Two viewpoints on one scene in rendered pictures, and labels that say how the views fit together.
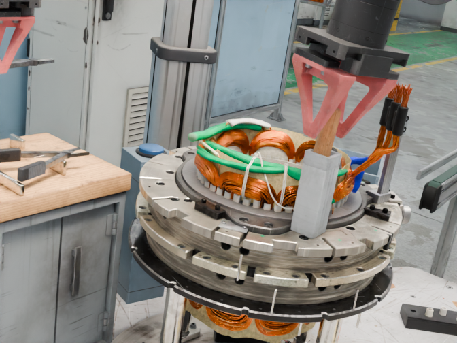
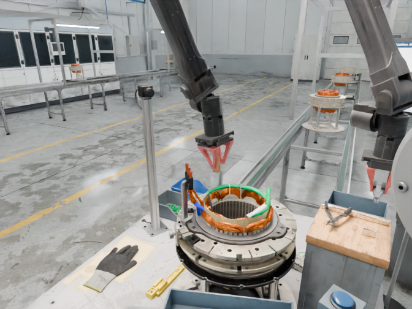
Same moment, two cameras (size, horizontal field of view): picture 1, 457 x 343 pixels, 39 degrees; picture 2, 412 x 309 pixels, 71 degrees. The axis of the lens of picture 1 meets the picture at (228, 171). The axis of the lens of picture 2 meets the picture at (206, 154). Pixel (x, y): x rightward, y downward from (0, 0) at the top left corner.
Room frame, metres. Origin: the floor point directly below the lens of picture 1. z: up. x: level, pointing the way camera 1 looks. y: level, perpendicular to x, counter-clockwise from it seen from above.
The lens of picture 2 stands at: (1.41, -0.20, 1.53)
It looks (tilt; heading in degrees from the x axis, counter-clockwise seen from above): 21 degrees down; 175
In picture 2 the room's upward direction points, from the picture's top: straight up
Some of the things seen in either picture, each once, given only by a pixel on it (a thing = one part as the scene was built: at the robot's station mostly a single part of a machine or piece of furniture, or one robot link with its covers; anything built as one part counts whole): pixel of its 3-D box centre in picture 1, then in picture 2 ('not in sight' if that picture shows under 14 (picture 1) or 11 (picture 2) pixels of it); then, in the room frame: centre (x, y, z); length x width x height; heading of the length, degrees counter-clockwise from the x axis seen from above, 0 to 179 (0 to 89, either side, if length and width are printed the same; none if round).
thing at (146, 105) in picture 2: not in sight; (151, 168); (0.33, -0.32, 1.07); 0.03 x 0.03 x 0.57; 32
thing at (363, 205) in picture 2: not in sight; (349, 240); (0.66, 0.36, 0.92); 0.17 x 0.11 x 0.28; 52
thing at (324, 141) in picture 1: (326, 136); (217, 165); (0.63, -0.09, 1.20); 0.02 x 0.02 x 0.06
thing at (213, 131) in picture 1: (224, 129); (263, 202); (0.77, 0.01, 1.15); 0.15 x 0.04 x 0.02; 142
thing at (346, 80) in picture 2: not in sight; (340, 86); (-2.96, 2.34, 0.94); 0.39 x 0.39 x 0.30
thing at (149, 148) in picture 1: (151, 148); (343, 299); (0.99, 0.13, 1.04); 0.04 x 0.04 x 0.01
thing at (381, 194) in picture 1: (388, 156); (186, 203); (0.76, -0.19, 1.15); 0.03 x 0.02 x 0.12; 134
